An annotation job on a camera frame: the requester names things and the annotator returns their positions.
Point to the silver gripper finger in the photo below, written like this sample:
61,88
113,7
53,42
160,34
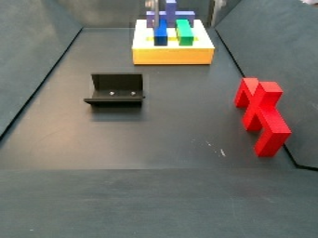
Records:
153,13

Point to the yellow wooden board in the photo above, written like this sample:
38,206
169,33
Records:
149,54

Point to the blue block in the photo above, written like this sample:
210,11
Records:
161,34

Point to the purple cross-shaped block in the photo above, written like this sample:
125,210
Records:
172,14

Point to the black angle bracket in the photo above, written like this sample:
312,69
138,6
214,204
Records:
117,88

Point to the green block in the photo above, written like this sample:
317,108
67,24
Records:
184,32

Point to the red cross-shaped block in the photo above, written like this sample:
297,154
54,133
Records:
258,96

